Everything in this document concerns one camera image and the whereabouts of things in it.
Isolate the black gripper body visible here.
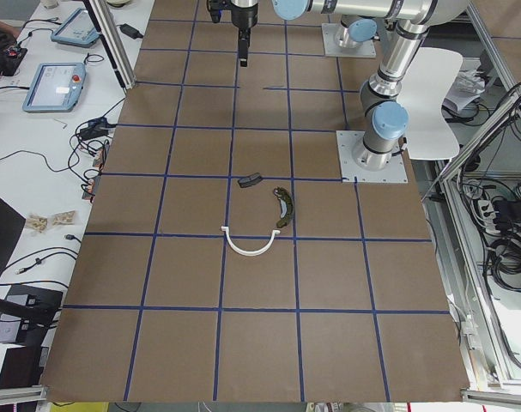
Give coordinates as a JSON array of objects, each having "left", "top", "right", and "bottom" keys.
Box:
[{"left": 230, "top": 0, "right": 258, "bottom": 29}]

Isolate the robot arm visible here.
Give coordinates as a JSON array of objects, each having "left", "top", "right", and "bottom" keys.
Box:
[
  {"left": 334, "top": 15, "right": 377, "bottom": 49},
  {"left": 272, "top": 1, "right": 469, "bottom": 171}
]

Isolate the black power adapter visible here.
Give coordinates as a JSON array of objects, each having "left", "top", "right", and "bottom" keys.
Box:
[{"left": 118, "top": 23, "right": 143, "bottom": 39}]

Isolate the black brake pad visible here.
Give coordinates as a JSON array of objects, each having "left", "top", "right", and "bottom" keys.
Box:
[{"left": 238, "top": 173, "right": 263, "bottom": 189}]

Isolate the far blue teach pendant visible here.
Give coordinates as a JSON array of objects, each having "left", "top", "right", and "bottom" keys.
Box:
[{"left": 51, "top": 8, "right": 100, "bottom": 48}]

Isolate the blue teach pendant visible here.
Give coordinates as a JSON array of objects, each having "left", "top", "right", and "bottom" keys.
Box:
[
  {"left": 51, "top": 8, "right": 100, "bottom": 48},
  {"left": 22, "top": 62, "right": 87, "bottom": 112}
]

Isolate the olive green brake shoe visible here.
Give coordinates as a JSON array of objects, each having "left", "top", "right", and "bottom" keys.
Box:
[{"left": 273, "top": 186, "right": 294, "bottom": 229}]

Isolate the white plastic chair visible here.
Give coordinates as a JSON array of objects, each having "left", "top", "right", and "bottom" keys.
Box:
[{"left": 397, "top": 47, "right": 463, "bottom": 161}]

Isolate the near blue teach pendant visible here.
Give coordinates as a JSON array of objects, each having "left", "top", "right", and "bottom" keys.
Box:
[{"left": 22, "top": 62, "right": 87, "bottom": 112}]

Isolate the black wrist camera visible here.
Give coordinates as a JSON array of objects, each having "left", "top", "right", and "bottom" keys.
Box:
[{"left": 206, "top": 0, "right": 231, "bottom": 23}]

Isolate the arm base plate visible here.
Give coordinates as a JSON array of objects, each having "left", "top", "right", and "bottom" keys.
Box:
[
  {"left": 336, "top": 130, "right": 408, "bottom": 184},
  {"left": 321, "top": 23, "right": 376, "bottom": 58}
]

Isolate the aluminium frame post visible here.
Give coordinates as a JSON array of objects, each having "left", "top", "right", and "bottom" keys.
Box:
[{"left": 83, "top": 0, "right": 136, "bottom": 90}]

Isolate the white curved plastic bracket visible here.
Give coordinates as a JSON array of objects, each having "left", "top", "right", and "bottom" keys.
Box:
[{"left": 220, "top": 226, "right": 281, "bottom": 258}]

